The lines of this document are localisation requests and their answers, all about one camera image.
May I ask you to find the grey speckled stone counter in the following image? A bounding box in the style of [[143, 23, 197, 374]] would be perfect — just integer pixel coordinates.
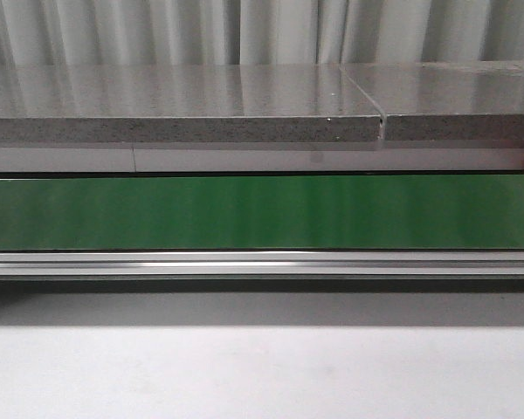
[[0, 60, 524, 172]]

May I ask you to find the aluminium conveyor frame rail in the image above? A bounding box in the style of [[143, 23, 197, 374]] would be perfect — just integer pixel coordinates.
[[0, 249, 524, 285]]

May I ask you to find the white pleated curtain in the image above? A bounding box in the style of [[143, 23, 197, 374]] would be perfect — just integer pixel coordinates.
[[0, 1, 524, 65]]

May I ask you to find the green conveyor belt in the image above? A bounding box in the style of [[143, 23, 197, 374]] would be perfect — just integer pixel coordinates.
[[0, 175, 524, 251]]

